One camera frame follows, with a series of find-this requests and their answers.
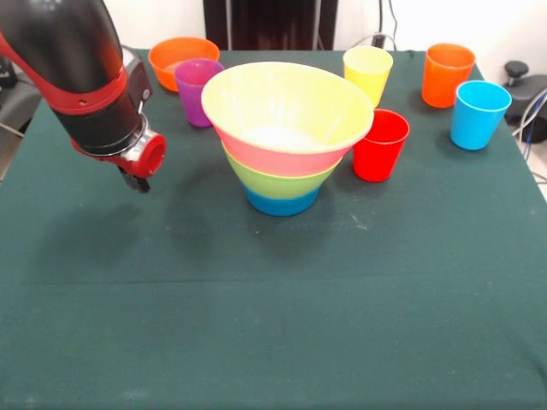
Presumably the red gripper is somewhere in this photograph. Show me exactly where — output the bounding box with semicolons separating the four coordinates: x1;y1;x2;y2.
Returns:
70;132;168;194

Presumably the purple cup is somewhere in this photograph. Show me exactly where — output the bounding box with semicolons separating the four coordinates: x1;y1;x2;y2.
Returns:
174;58;226;128

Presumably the green bowl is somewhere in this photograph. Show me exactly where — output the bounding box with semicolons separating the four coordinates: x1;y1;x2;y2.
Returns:
221;147;338;201

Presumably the large pink bowl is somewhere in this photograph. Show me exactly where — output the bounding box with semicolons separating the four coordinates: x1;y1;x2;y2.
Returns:
213;123;356;179

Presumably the blue bowl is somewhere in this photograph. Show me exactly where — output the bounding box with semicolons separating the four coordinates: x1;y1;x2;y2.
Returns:
241;181;324;217

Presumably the large orange bowl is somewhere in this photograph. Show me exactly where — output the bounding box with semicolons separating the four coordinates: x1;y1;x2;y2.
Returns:
200;61;375;155

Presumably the small dark orange bowl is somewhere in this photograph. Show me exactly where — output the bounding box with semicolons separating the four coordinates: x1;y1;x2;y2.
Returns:
148;36;221;93

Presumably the black round base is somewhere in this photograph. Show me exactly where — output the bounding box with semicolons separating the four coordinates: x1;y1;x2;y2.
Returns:
506;74;547;144
0;70;44;125

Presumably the black equipment box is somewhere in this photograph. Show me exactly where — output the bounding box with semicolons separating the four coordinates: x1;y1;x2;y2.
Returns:
0;57;18;86

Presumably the dark green table cloth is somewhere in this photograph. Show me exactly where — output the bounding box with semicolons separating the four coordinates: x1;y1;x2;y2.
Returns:
0;47;547;410

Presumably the red cup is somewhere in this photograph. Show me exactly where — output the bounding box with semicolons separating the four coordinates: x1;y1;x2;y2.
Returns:
352;108;411;184

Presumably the yellow cup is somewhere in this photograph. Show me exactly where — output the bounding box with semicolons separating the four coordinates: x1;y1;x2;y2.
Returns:
343;45;394;110

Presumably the orange cup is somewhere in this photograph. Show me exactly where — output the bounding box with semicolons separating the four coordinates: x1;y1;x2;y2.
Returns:
421;42;477;109

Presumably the blue cup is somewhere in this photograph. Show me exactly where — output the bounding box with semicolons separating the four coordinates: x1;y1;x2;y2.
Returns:
450;80;513;151

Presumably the black round knob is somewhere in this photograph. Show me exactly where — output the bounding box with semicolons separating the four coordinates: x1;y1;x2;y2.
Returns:
503;61;531;88

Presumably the black hanging cable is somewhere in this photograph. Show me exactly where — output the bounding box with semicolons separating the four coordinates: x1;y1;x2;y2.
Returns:
386;0;401;50

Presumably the white cable bundle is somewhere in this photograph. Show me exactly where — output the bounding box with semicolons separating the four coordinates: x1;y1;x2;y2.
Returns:
511;87;547;146

